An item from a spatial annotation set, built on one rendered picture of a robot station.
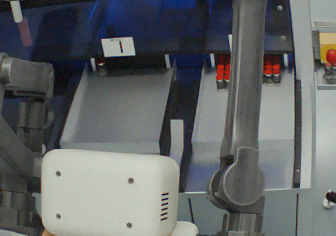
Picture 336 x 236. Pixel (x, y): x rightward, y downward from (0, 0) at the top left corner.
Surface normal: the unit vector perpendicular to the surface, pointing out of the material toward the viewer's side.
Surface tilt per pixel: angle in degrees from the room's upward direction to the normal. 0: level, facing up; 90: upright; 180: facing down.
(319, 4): 0
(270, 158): 0
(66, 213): 48
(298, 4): 90
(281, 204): 90
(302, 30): 90
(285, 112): 0
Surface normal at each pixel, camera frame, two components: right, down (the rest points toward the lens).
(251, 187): 0.22, -0.17
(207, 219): -0.13, 0.65
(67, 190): -0.26, -0.03
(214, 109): -0.14, -0.76
